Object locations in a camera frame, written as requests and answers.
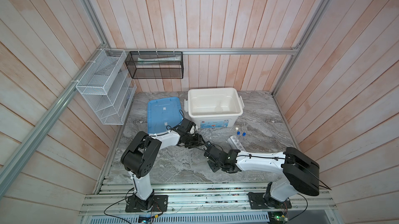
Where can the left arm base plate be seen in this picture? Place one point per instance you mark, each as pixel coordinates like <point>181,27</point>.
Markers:
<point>153,203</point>

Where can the white wire mesh shelf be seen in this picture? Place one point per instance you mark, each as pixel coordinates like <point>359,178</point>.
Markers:
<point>106,87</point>

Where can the white test tube rack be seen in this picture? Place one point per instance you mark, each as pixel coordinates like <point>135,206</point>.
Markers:
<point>235,143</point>

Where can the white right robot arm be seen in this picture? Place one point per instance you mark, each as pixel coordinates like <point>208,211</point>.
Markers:
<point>300,174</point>

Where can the small clear glass beaker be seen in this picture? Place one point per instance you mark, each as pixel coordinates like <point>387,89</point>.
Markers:
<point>218,110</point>

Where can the aluminium frame rail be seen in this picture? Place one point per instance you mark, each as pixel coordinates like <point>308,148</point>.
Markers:
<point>24,152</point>
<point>216,51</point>

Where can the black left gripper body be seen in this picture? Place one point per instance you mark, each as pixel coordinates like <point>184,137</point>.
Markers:
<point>192,141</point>

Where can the aluminium frame rail back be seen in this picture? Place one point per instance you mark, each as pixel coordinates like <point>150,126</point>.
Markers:
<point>216,51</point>

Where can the white plastic storage bin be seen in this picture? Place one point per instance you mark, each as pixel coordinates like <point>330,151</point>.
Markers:
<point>200,106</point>

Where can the blue plastic bin lid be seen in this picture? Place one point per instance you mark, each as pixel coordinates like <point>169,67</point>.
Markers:
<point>162,113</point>

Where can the black wire mesh basket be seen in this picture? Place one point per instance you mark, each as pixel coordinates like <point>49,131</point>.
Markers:
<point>155,64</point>

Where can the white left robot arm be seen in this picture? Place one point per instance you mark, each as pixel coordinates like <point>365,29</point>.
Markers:
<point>139,158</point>

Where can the test tube blue cap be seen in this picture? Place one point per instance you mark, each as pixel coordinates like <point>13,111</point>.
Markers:
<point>238,137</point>
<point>243,137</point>

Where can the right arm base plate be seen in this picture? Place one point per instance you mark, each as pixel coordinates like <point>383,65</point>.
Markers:
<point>259,201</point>

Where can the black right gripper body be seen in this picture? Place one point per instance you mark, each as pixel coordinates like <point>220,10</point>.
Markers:
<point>214,165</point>

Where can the aluminium frame rail left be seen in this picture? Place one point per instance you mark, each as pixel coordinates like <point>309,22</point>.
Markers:
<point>24,152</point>

